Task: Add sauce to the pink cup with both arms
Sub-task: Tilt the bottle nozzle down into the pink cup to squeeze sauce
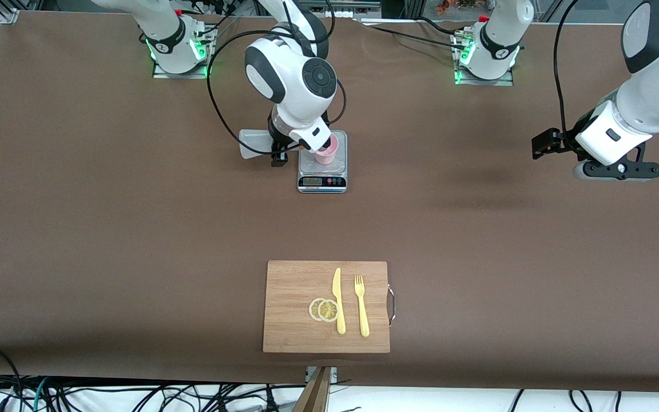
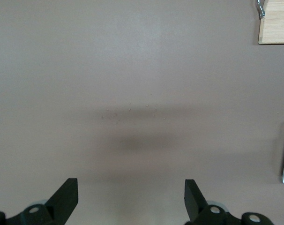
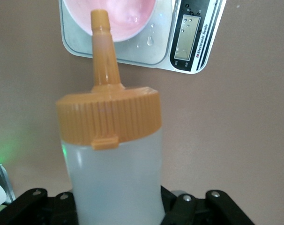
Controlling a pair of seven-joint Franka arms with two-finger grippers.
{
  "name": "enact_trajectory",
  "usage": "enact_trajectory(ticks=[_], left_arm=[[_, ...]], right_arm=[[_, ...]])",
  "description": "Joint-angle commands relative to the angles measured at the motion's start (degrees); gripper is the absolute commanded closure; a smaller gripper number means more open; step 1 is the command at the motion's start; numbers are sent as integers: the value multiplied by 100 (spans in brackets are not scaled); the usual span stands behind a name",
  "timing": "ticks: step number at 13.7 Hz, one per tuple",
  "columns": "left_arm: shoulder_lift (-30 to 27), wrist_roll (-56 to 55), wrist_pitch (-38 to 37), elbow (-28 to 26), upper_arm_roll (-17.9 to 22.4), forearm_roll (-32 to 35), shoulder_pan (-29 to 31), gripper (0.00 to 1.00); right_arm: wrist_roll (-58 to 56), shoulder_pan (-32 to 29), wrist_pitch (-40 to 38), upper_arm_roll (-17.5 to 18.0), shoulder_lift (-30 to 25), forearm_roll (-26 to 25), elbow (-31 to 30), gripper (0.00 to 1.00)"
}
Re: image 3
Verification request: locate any pink plastic cup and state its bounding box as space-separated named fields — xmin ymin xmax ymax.
xmin=62 ymin=0 xmax=158 ymax=43

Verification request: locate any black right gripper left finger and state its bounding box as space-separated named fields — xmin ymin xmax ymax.
xmin=0 ymin=187 xmax=78 ymax=225

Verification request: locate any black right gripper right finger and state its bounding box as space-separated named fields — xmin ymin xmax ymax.
xmin=159 ymin=185 xmax=255 ymax=225

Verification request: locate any silver digital kitchen scale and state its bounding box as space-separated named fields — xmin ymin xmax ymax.
xmin=58 ymin=0 xmax=227 ymax=75

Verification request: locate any brown table cover sheet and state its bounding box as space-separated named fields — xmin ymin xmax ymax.
xmin=0 ymin=0 xmax=284 ymax=225

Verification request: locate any translucent squeeze bottle orange cap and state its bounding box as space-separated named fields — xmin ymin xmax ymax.
xmin=55 ymin=9 xmax=163 ymax=225

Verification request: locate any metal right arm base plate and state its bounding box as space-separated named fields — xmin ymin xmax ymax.
xmin=0 ymin=160 xmax=16 ymax=204

